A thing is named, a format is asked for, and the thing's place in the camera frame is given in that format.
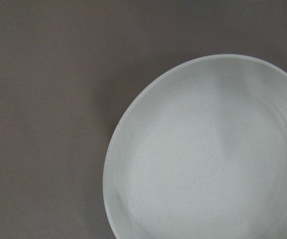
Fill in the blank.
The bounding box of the white round plate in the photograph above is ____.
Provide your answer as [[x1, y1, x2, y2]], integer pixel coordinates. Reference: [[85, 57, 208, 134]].
[[102, 54, 287, 239]]

